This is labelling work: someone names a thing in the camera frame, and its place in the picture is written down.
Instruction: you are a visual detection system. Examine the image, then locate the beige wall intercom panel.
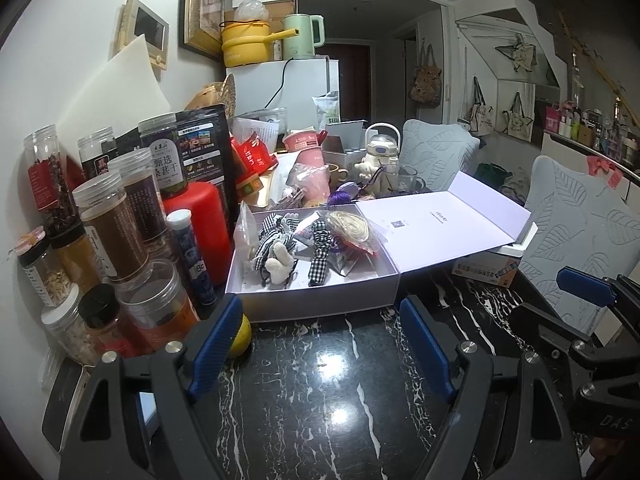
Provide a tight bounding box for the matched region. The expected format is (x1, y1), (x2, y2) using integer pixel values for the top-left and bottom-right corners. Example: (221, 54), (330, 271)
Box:
(114, 0), (170, 71)

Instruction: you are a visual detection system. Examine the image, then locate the clear plastic bag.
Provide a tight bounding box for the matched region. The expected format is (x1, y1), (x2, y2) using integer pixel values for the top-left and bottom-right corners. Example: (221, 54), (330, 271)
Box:
(237, 202), (264, 272)

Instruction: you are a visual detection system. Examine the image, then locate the grey open box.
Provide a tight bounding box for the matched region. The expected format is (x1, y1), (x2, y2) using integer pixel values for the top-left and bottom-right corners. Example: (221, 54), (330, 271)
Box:
(322, 120), (372, 167)

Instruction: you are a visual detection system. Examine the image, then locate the small black-lid spice jar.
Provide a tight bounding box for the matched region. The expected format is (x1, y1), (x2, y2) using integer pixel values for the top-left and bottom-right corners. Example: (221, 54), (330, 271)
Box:
(77, 284), (137, 357)

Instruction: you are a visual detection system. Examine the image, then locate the black power cable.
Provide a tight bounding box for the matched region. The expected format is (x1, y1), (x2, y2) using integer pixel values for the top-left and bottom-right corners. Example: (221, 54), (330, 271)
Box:
(262, 57), (297, 112)

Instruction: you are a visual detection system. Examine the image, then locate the jar of brown powder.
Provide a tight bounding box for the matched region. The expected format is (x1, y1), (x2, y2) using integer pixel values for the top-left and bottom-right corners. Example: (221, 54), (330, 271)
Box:
(72, 170), (152, 282)

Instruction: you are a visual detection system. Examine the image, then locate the jar of red dried berries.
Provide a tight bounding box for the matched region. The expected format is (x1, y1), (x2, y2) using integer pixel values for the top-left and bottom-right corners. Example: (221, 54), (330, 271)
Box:
(22, 125), (79, 234)

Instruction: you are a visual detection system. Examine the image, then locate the gingham dress plush doll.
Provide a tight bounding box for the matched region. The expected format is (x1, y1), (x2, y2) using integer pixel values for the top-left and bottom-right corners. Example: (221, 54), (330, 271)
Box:
(251, 212), (302, 287)

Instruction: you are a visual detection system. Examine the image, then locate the yellow lemon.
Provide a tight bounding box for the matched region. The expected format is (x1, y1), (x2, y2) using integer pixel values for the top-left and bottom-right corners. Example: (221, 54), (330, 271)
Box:
(227, 314), (253, 360)

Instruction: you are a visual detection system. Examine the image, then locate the green bag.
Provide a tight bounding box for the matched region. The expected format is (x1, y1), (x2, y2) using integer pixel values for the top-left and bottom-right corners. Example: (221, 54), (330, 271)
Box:
(475, 162), (514, 187)

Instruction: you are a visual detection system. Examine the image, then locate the yellow pot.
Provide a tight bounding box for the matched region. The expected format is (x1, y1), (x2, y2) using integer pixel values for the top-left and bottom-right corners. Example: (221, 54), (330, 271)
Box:
(221, 21), (301, 68)

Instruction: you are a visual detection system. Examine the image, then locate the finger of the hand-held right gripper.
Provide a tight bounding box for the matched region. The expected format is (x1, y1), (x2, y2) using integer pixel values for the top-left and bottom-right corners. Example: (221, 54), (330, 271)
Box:
(556, 266), (640, 311)
(509, 302), (609, 366)

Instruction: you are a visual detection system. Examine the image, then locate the cardboard box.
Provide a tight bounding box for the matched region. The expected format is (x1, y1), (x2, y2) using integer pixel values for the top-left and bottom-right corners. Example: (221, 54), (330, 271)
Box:
(232, 0), (299, 22)

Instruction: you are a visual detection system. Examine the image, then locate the dark wooden door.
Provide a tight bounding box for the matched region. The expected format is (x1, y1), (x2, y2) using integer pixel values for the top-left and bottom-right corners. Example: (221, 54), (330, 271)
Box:
(325, 42), (374, 122)

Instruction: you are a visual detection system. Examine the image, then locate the black-lid jar of orange powder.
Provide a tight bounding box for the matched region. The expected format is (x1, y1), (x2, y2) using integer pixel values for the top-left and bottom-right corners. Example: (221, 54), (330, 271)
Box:
(50, 222), (102, 294)

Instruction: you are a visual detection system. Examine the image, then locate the black printed pouch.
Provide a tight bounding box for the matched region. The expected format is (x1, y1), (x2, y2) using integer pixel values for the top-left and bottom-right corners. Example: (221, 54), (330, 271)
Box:
(100, 104), (237, 222)

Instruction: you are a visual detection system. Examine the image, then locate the green electric kettle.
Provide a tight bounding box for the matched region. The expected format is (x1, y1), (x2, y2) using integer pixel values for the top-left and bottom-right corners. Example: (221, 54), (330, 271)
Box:
(281, 13), (326, 61)

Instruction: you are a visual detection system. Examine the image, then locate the white flat box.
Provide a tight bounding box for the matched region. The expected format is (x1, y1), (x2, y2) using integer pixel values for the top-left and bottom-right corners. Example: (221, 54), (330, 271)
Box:
(492, 222), (539, 257)

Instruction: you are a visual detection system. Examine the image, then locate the brown hanging bag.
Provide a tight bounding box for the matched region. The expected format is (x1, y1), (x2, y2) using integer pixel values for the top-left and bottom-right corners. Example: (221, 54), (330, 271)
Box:
(410, 45), (444, 108)

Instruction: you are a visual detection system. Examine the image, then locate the black white gingham bow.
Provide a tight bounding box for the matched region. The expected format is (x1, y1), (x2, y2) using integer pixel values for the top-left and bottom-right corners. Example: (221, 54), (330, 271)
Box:
(300, 217), (342, 287)

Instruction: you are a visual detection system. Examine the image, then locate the red envelope packet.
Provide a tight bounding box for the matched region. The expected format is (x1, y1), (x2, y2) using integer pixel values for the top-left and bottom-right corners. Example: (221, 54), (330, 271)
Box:
(231, 132), (279, 182)

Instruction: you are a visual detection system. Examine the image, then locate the small green red box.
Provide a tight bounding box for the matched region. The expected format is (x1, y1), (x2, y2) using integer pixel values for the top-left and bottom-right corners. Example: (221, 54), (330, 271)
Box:
(237, 172), (274, 202)

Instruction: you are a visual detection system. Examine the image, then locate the gold framed picture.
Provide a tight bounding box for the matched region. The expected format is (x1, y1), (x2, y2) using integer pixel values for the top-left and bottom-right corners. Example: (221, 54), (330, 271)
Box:
(179, 0), (227, 62)

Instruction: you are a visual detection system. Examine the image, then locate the silver foil packet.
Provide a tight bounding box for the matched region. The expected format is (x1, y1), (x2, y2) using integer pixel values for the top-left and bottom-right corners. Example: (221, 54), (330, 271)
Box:
(292, 212), (329, 242)

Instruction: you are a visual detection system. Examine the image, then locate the black-lid jar with green label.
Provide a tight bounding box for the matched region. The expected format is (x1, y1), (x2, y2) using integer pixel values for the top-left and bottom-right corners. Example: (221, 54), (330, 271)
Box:
(137, 112), (191, 199)

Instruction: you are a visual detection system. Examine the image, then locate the white printed paper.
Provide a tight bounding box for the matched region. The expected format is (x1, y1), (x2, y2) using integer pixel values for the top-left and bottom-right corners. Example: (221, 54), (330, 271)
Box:
(232, 117), (282, 154)

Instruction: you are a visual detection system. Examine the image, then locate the lavender gift box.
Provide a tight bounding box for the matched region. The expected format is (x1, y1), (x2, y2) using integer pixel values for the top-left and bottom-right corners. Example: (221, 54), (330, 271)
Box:
(224, 171), (533, 323)

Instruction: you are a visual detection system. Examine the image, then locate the cream rope coil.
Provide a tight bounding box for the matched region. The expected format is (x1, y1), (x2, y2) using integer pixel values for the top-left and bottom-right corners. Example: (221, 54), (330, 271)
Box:
(327, 209), (382, 252)

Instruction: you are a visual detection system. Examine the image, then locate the green white pouch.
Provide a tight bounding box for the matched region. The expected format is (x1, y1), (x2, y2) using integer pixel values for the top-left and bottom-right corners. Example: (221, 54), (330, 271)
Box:
(312, 91), (342, 126)

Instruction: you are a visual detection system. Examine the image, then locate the large light blue covered chair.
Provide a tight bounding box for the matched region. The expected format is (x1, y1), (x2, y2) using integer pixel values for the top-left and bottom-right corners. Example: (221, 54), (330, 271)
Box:
(520, 155), (640, 337)

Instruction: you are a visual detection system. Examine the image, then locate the pink bow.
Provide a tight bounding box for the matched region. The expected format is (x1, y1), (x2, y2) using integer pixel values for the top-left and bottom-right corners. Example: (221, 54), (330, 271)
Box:
(586, 156), (624, 187)

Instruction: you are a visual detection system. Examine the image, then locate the pink-lid small jar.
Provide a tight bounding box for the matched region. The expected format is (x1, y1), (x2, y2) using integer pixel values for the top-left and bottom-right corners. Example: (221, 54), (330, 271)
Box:
(17, 230), (69, 309)

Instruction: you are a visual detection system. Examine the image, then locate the cream tote bag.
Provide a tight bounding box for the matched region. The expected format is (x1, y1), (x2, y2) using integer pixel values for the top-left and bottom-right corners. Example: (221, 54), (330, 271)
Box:
(467, 77), (497, 137)
(502, 92), (536, 143)

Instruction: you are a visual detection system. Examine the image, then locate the tall jar with dark label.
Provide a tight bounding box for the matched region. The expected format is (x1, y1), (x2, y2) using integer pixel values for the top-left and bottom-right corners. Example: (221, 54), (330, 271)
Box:
(107, 152), (174, 257)

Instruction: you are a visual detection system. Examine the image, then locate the purple ribbon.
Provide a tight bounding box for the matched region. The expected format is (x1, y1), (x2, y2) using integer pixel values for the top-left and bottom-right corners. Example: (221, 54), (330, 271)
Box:
(327, 182), (362, 207)

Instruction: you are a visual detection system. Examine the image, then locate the wide jar with orange label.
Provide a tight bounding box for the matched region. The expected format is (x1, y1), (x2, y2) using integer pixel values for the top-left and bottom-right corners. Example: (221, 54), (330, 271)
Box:
(112, 259), (202, 357)

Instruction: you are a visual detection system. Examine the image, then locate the small light blue covered chair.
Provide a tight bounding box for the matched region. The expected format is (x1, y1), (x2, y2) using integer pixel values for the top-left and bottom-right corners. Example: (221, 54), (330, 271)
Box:
(400, 119), (482, 192)

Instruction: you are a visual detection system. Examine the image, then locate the blue tablet tube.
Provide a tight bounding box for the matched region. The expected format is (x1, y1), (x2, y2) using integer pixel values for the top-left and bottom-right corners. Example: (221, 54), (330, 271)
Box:
(166, 209), (219, 308)

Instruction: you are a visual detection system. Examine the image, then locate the jar of white pieces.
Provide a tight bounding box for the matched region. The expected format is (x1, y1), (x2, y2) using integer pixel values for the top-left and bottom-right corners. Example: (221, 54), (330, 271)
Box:
(41, 285), (99, 367)

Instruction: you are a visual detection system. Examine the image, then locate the white foam board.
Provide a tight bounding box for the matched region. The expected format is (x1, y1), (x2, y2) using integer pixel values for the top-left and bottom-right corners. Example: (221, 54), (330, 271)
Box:
(55, 35), (174, 162)

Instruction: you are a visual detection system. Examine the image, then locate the row of bottles and boxes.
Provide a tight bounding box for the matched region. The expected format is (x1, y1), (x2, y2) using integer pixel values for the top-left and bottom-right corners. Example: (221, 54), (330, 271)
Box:
(542, 67), (640, 167)

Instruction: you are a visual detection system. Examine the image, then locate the pink bag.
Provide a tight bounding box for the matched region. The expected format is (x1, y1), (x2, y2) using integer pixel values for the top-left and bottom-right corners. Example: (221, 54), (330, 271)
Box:
(290, 162), (332, 207)

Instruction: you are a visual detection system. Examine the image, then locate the clear plastic wrap bundle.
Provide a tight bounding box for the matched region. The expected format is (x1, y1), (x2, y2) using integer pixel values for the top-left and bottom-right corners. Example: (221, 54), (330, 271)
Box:
(234, 0), (269, 24)

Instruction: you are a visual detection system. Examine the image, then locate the purple packet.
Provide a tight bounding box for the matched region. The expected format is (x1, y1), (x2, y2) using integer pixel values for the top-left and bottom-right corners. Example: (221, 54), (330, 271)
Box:
(332, 249), (374, 278)

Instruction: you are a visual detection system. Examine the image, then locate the white mini fridge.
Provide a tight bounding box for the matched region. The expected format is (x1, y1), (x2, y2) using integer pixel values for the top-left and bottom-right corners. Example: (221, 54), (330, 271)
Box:
(225, 57), (342, 124)

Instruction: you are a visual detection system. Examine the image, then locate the clear glass mug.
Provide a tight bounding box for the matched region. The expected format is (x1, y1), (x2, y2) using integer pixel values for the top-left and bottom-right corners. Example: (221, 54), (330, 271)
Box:
(382, 165), (427, 197)

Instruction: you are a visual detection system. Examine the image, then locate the clear-lid jar of dark contents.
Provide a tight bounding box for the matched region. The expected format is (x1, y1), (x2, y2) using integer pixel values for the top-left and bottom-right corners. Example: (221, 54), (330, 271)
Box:
(77, 126), (119, 182)

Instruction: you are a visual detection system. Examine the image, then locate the woven basket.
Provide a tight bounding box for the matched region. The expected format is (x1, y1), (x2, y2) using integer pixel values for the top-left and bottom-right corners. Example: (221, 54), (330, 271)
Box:
(187, 74), (238, 119)

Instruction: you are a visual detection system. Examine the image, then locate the silver smartphone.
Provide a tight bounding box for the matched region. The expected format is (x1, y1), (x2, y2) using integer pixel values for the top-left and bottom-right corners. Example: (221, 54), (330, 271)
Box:
(41, 357), (87, 454)

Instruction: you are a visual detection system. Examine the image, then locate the clear water kettle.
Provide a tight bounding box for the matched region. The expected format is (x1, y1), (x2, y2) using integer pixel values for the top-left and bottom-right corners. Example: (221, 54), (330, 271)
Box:
(352, 122), (402, 187)

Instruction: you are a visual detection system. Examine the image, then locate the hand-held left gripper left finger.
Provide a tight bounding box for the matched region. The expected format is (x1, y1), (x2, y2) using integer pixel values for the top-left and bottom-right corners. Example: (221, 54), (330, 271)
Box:
(59, 294), (244, 480)

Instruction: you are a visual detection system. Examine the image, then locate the star shaped hanging bag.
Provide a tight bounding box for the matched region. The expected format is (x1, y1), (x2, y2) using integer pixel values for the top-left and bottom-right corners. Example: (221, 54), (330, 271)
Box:
(495, 35), (539, 74)

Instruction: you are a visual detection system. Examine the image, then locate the red plastic canister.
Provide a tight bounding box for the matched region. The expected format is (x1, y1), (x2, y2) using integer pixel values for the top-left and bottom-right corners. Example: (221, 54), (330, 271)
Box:
(162, 181), (234, 287)

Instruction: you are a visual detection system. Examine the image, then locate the pink paper cup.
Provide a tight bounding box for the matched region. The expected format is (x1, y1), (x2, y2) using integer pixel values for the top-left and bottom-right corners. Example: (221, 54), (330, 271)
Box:
(282, 129), (327, 167)

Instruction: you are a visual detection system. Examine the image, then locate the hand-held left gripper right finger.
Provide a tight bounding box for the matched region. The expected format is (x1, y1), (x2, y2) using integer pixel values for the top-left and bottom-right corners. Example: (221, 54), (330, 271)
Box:
(400, 296), (581, 480)

